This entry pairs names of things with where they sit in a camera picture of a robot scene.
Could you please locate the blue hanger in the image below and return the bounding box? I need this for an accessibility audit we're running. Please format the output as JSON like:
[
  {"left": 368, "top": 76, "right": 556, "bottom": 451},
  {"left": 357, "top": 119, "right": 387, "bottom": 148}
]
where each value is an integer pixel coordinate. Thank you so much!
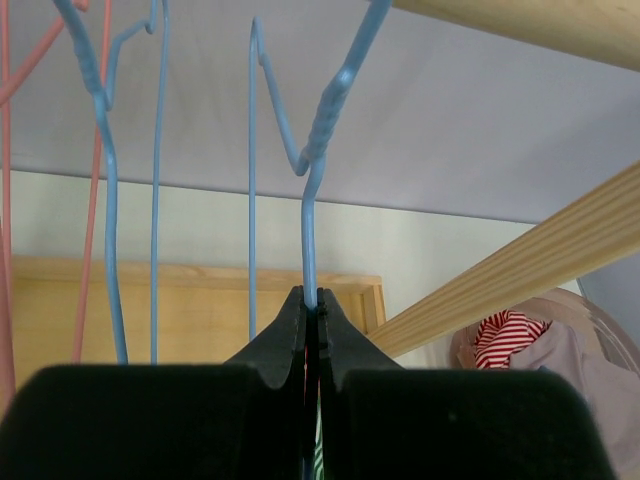
[
  {"left": 54, "top": 1, "right": 170, "bottom": 364},
  {"left": 248, "top": 1, "right": 392, "bottom": 339}
]

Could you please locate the red white striped tank top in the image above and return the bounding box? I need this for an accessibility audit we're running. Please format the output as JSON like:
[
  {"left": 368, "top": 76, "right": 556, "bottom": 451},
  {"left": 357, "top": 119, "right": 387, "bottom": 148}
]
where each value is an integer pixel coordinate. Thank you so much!
[{"left": 473, "top": 310, "right": 551, "bottom": 369}]

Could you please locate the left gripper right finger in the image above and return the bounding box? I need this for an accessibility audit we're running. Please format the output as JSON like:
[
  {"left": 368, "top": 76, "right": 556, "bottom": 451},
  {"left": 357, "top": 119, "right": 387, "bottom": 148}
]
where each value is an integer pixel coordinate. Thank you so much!
[{"left": 317, "top": 288, "right": 402, "bottom": 390}]

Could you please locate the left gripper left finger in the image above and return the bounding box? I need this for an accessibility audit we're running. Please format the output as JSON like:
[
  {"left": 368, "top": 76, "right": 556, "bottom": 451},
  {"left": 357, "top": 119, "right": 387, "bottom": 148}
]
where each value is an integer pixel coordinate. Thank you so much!
[{"left": 223, "top": 286, "right": 306, "bottom": 389}]

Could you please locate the green white striped tank top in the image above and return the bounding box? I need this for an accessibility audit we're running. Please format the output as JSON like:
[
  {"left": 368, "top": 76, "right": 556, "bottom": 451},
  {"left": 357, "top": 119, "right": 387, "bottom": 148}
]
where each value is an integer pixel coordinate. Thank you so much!
[{"left": 312, "top": 418, "right": 325, "bottom": 480}]

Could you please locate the mauve tank top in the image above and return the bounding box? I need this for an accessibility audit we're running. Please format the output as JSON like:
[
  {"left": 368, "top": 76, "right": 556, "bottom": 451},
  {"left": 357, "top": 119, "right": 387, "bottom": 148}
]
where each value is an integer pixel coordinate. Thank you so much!
[{"left": 510, "top": 321, "right": 639, "bottom": 474}]

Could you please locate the wooden clothes rack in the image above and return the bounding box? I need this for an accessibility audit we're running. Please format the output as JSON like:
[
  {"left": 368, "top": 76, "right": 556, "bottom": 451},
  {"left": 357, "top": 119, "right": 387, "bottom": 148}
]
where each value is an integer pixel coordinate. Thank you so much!
[{"left": 9, "top": 0, "right": 640, "bottom": 366}]

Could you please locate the pink hanger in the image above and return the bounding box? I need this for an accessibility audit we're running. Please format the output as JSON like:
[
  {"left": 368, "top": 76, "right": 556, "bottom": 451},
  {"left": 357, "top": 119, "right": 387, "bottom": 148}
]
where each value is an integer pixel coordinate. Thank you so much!
[
  {"left": 1, "top": 1, "right": 63, "bottom": 404},
  {"left": 71, "top": 0, "right": 112, "bottom": 364}
]

